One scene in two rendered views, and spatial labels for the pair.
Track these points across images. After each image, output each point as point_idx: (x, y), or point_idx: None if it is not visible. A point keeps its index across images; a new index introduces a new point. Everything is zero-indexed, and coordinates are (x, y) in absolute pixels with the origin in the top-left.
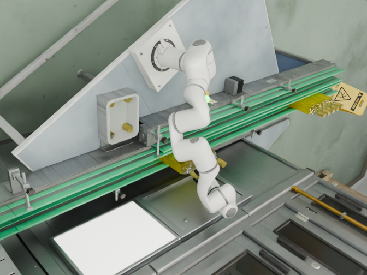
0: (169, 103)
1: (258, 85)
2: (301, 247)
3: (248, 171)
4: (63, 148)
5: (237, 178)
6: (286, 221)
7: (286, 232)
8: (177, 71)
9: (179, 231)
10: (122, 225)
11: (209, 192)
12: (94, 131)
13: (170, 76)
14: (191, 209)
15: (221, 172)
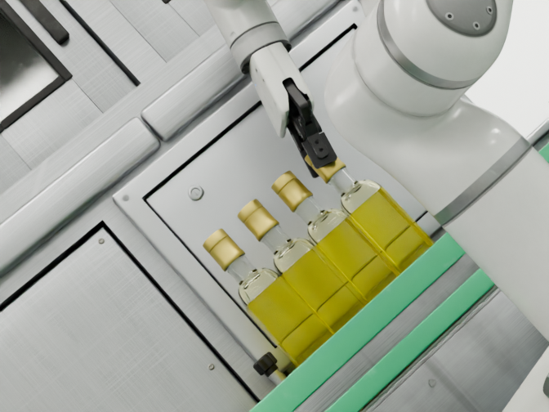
0: None
1: None
2: (1, 15)
3: (83, 401)
4: None
5: (138, 347)
6: (11, 118)
7: (26, 74)
8: (503, 411)
9: (361, 20)
10: (528, 38)
11: (285, 38)
12: None
13: (534, 373)
14: (323, 122)
15: (197, 380)
